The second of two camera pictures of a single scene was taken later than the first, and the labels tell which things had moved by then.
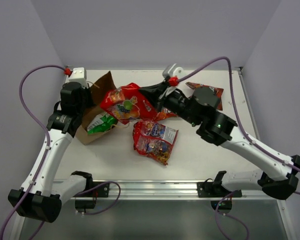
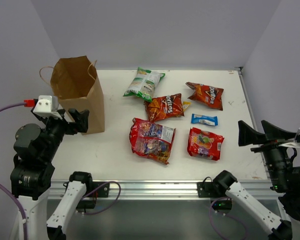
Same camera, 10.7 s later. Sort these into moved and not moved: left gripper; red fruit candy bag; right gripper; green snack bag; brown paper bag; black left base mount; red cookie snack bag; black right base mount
Moved: brown paper bag; right gripper; green snack bag; left gripper; red fruit candy bag
Not moved: red cookie snack bag; black right base mount; black left base mount
